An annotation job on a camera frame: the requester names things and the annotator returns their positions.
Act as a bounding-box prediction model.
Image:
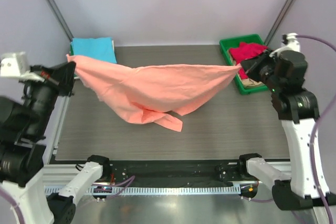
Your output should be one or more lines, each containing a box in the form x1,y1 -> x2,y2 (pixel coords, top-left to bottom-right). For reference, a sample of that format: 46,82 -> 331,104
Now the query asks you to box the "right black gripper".
241,48 -> 282,93

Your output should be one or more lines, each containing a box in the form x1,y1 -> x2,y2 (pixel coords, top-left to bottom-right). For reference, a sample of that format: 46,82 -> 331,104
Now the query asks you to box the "red t shirt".
226,42 -> 267,65

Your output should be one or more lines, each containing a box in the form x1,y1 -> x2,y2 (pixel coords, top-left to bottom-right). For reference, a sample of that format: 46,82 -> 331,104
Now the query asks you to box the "green plastic tray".
219,34 -> 267,95

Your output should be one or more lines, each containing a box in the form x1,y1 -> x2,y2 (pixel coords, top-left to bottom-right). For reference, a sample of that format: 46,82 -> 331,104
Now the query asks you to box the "salmon pink t shirt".
67,55 -> 241,132

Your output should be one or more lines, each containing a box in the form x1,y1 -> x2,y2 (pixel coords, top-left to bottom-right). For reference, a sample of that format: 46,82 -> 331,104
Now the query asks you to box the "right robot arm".
236,50 -> 335,211

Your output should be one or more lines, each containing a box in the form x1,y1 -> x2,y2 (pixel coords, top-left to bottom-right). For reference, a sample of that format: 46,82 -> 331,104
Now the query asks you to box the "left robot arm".
1,62 -> 111,223

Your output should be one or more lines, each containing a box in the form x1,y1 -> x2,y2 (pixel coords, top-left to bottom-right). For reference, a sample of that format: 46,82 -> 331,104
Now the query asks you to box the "folded green shirt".
70,45 -> 74,56

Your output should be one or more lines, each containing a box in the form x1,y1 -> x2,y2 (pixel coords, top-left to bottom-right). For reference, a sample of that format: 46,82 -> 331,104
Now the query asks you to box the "tan t shirt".
227,50 -> 264,89

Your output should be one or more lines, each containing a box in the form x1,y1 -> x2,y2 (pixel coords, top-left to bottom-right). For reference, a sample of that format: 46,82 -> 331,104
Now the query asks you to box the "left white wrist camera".
1,52 -> 45,82

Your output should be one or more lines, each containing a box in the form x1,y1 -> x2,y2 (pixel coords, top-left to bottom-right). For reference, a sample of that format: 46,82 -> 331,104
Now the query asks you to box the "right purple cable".
296,34 -> 336,224

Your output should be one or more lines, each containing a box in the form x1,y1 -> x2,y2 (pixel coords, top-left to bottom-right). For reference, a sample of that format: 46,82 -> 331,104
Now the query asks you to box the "purple cable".
0,187 -> 26,224
296,34 -> 336,224

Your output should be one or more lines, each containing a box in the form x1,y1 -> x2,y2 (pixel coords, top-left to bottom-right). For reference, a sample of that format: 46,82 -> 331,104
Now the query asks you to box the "left corner frame post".
45,0 -> 73,41

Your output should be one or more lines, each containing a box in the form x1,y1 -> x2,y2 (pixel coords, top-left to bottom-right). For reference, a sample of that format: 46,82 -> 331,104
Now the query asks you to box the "corner frame post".
264,0 -> 295,46
45,0 -> 73,41

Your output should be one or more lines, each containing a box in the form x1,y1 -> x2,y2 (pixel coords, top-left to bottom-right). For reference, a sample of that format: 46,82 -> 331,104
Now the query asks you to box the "right corner frame post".
264,0 -> 295,46

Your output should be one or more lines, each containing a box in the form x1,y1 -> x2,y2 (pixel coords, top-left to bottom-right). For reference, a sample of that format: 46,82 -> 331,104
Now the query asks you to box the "aluminium frame rail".
39,162 -> 292,186

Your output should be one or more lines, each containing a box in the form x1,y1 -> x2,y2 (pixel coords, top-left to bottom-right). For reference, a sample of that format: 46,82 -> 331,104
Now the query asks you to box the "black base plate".
111,159 -> 256,188

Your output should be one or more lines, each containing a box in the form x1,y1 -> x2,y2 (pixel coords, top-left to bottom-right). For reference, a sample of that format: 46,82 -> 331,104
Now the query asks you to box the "slotted cable duct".
43,186 -> 242,196

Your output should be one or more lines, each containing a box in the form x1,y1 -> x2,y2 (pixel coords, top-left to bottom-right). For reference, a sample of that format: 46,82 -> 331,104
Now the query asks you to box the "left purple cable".
0,187 -> 26,224

